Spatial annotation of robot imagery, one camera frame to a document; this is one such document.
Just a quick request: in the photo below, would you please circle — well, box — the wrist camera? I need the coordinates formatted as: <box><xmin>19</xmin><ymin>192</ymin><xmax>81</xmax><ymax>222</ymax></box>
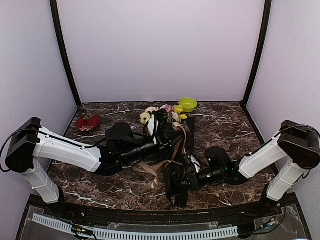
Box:
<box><xmin>183</xmin><ymin>155</ymin><xmax>201</xmax><ymax>173</ymax></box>
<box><xmin>146</xmin><ymin>109</ymin><xmax>168</xmax><ymax>145</ymax></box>

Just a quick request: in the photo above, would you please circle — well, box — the green bowl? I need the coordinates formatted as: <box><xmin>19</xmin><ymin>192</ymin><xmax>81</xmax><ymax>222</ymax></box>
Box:
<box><xmin>178</xmin><ymin>97</ymin><xmax>198</xmax><ymax>113</ymax></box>

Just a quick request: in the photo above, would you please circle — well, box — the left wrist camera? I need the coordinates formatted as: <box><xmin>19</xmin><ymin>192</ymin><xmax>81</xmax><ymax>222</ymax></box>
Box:
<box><xmin>146</xmin><ymin>109</ymin><xmax>168</xmax><ymax>145</ymax></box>

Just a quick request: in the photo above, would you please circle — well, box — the circuit board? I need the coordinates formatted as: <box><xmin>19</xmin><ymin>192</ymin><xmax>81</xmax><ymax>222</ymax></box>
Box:
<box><xmin>260</xmin><ymin>218</ymin><xmax>278</xmax><ymax>230</ymax></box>
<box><xmin>71</xmin><ymin>224</ymin><xmax>94</xmax><ymax>236</ymax></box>

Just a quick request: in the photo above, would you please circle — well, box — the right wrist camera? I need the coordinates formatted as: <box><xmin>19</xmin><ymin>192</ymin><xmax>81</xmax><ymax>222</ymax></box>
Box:
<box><xmin>183</xmin><ymin>155</ymin><xmax>201</xmax><ymax>173</ymax></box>

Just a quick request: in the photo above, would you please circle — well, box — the white cable duct strip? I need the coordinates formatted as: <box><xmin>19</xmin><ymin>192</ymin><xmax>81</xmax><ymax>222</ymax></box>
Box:
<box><xmin>31</xmin><ymin>213</ymin><xmax>239</xmax><ymax>240</ymax></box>

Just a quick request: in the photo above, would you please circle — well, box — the black frame post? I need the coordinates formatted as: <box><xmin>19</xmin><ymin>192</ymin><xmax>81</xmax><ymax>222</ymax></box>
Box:
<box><xmin>49</xmin><ymin>0</ymin><xmax>82</xmax><ymax>108</ymax></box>
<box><xmin>242</xmin><ymin>0</ymin><xmax>272</xmax><ymax>106</ymax></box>

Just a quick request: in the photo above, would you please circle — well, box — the pink fake flower stem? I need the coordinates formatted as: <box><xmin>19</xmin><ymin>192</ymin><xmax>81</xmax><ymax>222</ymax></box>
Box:
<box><xmin>159</xmin><ymin>104</ymin><xmax>173</xmax><ymax>113</ymax></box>
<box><xmin>144</xmin><ymin>106</ymin><xmax>159</xmax><ymax>113</ymax></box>

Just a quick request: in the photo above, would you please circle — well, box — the beige ribbon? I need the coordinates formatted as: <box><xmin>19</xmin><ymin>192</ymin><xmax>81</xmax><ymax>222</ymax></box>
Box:
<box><xmin>132</xmin><ymin>122</ymin><xmax>187</xmax><ymax>189</ymax></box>

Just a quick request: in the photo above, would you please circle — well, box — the black front rail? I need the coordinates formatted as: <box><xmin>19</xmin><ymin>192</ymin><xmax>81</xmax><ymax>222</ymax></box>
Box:
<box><xmin>61</xmin><ymin>203</ymin><xmax>259</xmax><ymax>225</ymax></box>

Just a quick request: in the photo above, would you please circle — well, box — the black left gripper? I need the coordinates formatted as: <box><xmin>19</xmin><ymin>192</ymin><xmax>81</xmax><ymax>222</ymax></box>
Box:
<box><xmin>121</xmin><ymin>128</ymin><xmax>187</xmax><ymax>165</ymax></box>

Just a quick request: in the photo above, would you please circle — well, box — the left circuit board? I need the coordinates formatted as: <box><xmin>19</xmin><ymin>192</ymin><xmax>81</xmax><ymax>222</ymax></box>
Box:
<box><xmin>71</xmin><ymin>224</ymin><xmax>94</xmax><ymax>236</ymax></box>

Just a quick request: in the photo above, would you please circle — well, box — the right circuit board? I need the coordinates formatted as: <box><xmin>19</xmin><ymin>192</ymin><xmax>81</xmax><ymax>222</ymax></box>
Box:
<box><xmin>260</xmin><ymin>218</ymin><xmax>278</xmax><ymax>230</ymax></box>

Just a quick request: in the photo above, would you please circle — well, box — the red decorated plate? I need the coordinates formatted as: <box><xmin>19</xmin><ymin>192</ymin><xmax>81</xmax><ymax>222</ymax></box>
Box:
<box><xmin>76</xmin><ymin>114</ymin><xmax>101</xmax><ymax>132</ymax></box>

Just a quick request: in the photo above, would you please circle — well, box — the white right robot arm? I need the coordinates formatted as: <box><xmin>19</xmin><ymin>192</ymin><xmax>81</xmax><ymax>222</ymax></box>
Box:
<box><xmin>186</xmin><ymin>120</ymin><xmax>320</xmax><ymax>217</ymax></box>

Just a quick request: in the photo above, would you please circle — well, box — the yellow fake flower stem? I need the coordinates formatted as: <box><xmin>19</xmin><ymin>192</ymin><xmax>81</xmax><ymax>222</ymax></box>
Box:
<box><xmin>171</xmin><ymin>105</ymin><xmax>188</xmax><ymax>123</ymax></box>

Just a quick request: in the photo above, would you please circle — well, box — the black wrapping paper sheet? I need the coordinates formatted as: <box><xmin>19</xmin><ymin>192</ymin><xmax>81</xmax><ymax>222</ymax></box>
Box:
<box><xmin>164</xmin><ymin>117</ymin><xmax>195</xmax><ymax>208</ymax></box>

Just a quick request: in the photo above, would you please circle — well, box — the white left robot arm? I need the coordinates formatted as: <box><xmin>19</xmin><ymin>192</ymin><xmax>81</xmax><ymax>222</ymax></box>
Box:
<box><xmin>1</xmin><ymin>117</ymin><xmax>173</xmax><ymax>218</ymax></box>

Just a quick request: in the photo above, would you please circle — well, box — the black frame post right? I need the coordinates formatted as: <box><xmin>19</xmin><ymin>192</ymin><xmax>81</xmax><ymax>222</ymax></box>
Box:
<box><xmin>242</xmin><ymin>0</ymin><xmax>272</xmax><ymax>106</ymax></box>

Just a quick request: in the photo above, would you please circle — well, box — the black frame post left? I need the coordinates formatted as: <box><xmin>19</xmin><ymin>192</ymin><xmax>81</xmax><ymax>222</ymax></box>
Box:
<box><xmin>49</xmin><ymin>0</ymin><xmax>82</xmax><ymax>108</ymax></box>

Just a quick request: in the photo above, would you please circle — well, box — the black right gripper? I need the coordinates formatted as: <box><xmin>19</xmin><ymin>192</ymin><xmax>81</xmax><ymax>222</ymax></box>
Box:
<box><xmin>176</xmin><ymin>167</ymin><xmax>225</xmax><ymax>191</ymax></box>

